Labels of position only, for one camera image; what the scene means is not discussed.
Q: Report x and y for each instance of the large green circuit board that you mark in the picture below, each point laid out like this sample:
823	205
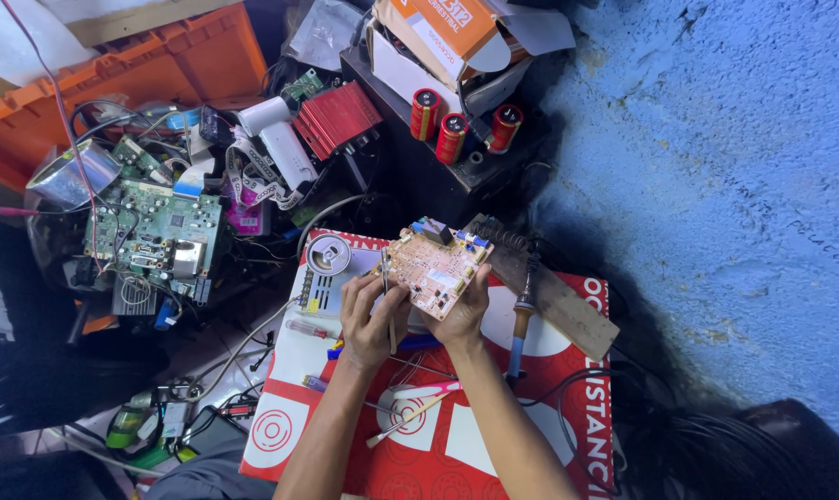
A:
159	226

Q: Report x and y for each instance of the silver tape roll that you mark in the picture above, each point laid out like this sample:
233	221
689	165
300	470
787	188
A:
69	177

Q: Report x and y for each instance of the small green circuit board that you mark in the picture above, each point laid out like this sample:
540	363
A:
138	161

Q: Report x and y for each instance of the white security camera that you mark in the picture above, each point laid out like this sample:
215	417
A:
280	142

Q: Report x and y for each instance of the red cylindrical capacitor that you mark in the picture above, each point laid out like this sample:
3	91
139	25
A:
451	138
424	114
505	128

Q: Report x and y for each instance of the black finned heat sink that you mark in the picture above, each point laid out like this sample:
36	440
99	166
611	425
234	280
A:
133	297

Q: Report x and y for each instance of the clear plastic bag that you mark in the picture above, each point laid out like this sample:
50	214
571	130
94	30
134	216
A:
322	31

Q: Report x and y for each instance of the silver metal power supply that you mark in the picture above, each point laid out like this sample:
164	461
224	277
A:
326	291

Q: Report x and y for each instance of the person's right hand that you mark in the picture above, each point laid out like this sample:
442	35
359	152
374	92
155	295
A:
465	319

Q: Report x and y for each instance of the person's left hand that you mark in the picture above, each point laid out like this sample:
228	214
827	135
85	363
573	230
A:
364	326

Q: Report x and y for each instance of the person's grey trousers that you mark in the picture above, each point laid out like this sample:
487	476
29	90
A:
211	476

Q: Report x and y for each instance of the black electronic device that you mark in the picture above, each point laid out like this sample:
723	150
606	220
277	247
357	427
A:
51	375

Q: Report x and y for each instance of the coiled metal spring stand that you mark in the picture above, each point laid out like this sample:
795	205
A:
501	237

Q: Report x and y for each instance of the clear red screwdriver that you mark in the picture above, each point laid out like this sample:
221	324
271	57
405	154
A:
308	329

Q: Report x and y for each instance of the pink toothbrush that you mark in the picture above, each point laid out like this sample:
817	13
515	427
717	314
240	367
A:
426	389

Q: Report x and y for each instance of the red and white cardboard sheet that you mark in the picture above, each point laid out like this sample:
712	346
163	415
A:
551	416

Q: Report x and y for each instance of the pink packet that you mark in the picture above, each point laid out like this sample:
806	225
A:
246	216

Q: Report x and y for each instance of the black bag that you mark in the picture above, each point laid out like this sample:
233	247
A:
774	451

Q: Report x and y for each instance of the person's right fingers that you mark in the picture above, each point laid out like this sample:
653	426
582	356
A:
483	285

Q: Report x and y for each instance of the black power adapter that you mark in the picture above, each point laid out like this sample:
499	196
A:
214	429

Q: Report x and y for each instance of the metal tweezers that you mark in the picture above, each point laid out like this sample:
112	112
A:
386	274

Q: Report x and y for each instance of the weathered wooden plank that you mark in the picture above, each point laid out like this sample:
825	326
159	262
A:
565	312

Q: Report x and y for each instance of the tiny green circuit board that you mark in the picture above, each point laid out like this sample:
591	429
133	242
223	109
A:
303	85

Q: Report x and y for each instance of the orange and white cardboard box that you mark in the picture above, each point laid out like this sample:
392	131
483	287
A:
447	35

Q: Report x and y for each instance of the green tape roll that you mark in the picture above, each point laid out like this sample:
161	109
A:
124	425

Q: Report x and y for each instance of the red finned amplifier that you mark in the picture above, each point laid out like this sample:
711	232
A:
336	118

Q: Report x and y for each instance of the blue and yellow pen tool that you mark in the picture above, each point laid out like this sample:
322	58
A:
419	342

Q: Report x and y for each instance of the beige circuit board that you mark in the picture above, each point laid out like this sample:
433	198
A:
433	267

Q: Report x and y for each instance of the round silver tin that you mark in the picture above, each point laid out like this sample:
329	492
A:
328	254

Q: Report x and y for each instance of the orange plastic crate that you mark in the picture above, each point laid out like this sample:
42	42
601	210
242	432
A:
148	69

